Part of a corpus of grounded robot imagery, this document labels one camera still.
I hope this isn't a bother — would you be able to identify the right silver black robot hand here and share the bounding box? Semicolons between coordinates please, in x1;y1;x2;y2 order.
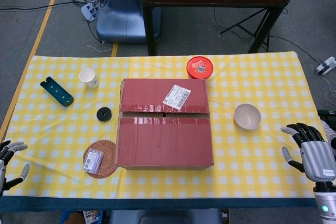
280;122;336;183

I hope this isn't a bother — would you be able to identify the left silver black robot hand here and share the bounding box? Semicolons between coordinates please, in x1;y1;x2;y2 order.
0;141;30;196

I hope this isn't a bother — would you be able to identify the red-topped cardboard box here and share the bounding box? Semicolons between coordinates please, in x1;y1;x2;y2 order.
115;78;215;171

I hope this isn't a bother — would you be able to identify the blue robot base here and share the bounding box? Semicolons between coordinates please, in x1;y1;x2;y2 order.
95;0;161;44

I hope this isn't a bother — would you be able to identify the yellow white checkered tablecloth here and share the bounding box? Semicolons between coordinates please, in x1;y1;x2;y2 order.
0;51;332;199

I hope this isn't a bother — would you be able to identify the dark green plastic holder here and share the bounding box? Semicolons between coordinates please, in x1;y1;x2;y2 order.
39;76;75;108

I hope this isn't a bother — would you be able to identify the beige bowl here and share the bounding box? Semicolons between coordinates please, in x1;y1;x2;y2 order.
234;103;262;131

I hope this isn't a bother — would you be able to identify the clear purple plastic case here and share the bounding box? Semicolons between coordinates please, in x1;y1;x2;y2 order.
83;148;104;174

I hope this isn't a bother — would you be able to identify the white power strip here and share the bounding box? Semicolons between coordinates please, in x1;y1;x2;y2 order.
80;1;102;22
314;56;336;76

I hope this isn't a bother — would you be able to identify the brown woven round coaster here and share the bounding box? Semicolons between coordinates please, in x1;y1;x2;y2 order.
82;140;118;179

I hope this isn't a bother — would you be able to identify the black round disc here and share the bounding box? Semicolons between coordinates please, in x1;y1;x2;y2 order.
96;106;113;123

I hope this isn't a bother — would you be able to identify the white paper cup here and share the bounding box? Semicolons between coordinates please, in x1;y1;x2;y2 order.
79;68;99;89

